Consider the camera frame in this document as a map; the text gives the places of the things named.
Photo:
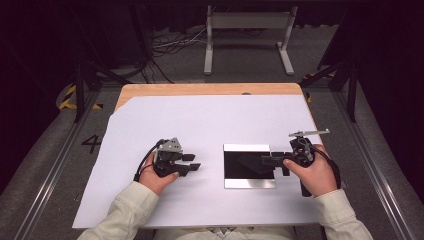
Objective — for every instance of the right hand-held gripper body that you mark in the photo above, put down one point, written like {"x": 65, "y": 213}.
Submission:
{"x": 301, "y": 151}

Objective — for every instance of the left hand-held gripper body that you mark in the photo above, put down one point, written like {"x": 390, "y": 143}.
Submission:
{"x": 166, "y": 161}

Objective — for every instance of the square mirror tile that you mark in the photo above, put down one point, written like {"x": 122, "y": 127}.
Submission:
{"x": 246, "y": 166}

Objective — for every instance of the person's left hand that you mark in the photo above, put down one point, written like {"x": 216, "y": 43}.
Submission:
{"x": 153, "y": 181}

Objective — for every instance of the person's right hand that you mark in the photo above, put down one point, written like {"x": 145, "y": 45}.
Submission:
{"x": 316, "y": 176}

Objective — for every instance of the white paper sheet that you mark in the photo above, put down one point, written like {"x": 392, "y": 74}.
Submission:
{"x": 200, "y": 120}

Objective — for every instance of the yellow black hazard tape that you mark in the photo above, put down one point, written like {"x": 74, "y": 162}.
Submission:
{"x": 68, "y": 96}
{"x": 310, "y": 97}

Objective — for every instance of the person's torso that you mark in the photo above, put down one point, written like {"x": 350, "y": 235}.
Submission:
{"x": 223, "y": 234}

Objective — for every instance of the black metal stand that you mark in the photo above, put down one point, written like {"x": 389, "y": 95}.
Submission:
{"x": 80, "y": 93}
{"x": 351, "y": 96}

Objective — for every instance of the black floor numeral mark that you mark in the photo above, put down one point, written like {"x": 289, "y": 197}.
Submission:
{"x": 93, "y": 143}

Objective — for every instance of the white metal stand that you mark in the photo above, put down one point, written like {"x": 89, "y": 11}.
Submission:
{"x": 248, "y": 20}

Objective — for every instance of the aluminium floor rail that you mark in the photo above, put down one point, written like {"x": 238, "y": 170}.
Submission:
{"x": 376, "y": 176}
{"x": 50, "y": 176}

